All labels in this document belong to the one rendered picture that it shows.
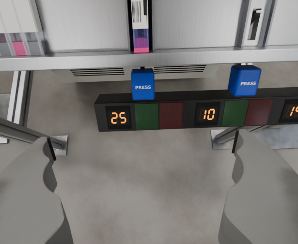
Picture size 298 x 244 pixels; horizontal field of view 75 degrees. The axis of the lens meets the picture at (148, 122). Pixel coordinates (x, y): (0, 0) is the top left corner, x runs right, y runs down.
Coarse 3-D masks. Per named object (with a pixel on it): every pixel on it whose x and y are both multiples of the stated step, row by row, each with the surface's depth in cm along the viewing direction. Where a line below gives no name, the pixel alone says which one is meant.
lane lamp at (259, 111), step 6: (252, 102) 24; (258, 102) 24; (264, 102) 24; (270, 102) 24; (252, 108) 24; (258, 108) 24; (264, 108) 24; (270, 108) 24; (252, 114) 25; (258, 114) 25; (264, 114) 25; (246, 120) 25; (252, 120) 25; (258, 120) 25; (264, 120) 25
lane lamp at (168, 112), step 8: (160, 104) 24; (168, 104) 24; (176, 104) 24; (160, 112) 24; (168, 112) 24; (176, 112) 24; (160, 120) 25; (168, 120) 25; (176, 120) 25; (160, 128) 25; (168, 128) 25
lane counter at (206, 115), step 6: (216, 102) 24; (198, 108) 24; (204, 108) 24; (210, 108) 24; (216, 108) 24; (198, 114) 24; (204, 114) 24; (210, 114) 24; (216, 114) 24; (198, 120) 25; (204, 120) 25; (210, 120) 25; (216, 120) 25
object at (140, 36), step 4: (136, 32) 18; (140, 32) 18; (144, 32) 18; (136, 36) 18; (140, 36) 18; (144, 36) 18; (148, 36) 18; (136, 40) 18; (140, 40) 18; (144, 40) 18; (148, 40) 18; (136, 44) 18; (140, 44) 18; (144, 44) 18; (148, 44) 18
